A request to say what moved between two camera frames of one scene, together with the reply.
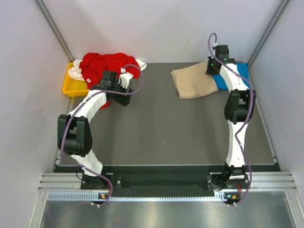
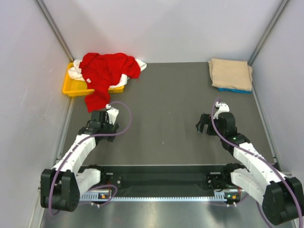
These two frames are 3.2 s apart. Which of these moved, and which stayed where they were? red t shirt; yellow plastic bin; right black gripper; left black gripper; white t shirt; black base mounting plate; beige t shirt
Moved: right black gripper; beige t shirt; left black gripper
Stayed: black base mounting plate; red t shirt; white t shirt; yellow plastic bin
